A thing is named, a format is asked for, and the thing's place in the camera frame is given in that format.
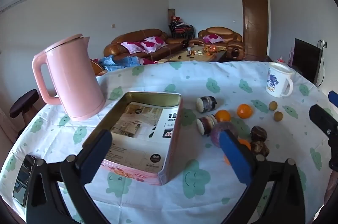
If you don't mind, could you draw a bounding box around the pink metal tin box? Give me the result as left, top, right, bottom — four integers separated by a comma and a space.
82, 91, 183, 186

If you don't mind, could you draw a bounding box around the purple onion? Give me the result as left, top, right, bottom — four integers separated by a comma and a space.
210, 122, 239, 148

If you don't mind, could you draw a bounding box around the dark wooden chair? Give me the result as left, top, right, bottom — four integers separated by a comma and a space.
10, 89, 40, 132

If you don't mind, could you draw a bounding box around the black power cable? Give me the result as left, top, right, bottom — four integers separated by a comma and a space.
316, 46, 325, 88

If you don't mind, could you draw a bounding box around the stack of dark chairs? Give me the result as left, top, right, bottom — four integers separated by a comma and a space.
169, 21, 195, 40

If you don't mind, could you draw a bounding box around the small pink floral pillow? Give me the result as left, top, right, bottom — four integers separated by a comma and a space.
203, 34, 223, 44

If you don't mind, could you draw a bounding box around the black television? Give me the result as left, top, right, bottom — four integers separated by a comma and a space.
293, 38, 322, 87

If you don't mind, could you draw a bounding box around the white printed mug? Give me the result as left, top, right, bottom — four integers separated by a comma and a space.
265, 62, 294, 98

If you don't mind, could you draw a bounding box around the wooden coffee table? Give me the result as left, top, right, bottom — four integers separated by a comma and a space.
160, 45, 228, 63

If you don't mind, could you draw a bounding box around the dark brown mangosteen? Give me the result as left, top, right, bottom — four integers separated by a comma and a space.
250, 125, 267, 141
249, 140, 270, 157

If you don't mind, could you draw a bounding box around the orange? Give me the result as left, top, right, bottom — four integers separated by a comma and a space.
215, 110, 232, 123
224, 138, 252, 164
237, 104, 254, 119

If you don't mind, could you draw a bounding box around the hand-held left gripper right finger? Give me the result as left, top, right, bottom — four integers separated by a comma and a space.
220, 130, 307, 224

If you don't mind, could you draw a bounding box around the blue cloth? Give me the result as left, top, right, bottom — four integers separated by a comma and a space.
99, 55, 155, 72

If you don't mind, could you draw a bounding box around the brown wooden door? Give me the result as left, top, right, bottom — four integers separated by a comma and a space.
241, 0, 269, 61

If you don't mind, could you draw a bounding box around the brown leather armchair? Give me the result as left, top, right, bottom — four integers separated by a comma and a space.
189, 27, 245, 61

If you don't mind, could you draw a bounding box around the pink electric kettle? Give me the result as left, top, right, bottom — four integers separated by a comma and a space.
32, 33, 106, 121

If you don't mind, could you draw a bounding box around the long brown leather sofa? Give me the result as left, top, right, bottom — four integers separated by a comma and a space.
104, 29, 187, 62

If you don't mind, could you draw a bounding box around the pile of small snacks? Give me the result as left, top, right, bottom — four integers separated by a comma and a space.
185, 45, 228, 56

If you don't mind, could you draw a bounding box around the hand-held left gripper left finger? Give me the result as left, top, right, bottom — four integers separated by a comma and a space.
26, 130, 113, 224

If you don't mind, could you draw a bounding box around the black smartphone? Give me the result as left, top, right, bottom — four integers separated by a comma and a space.
12, 154, 37, 208

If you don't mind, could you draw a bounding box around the printed paper leaflet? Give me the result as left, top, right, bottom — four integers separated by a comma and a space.
102, 101, 180, 170

